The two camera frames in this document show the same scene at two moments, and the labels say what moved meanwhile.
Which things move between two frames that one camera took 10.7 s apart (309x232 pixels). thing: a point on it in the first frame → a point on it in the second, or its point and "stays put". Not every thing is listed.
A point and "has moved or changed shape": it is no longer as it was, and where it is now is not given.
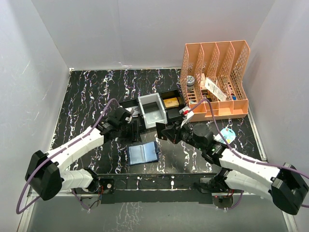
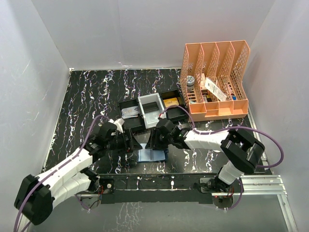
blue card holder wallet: (147, 152) has moved or changed shape
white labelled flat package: (209, 85) stays put
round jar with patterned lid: (190, 82) stays put
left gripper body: (125, 131) → (119, 143)
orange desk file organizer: (215, 70) stays put
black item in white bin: (149, 107) stays put
